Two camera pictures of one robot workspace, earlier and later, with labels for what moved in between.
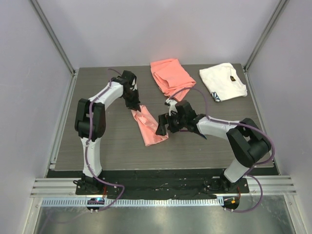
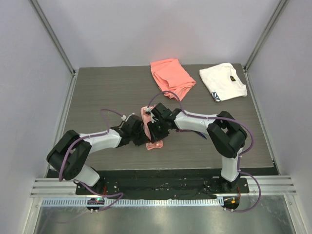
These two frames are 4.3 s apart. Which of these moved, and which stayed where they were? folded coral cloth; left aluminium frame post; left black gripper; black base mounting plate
Moved: left black gripper
Stayed: left aluminium frame post; folded coral cloth; black base mounting plate
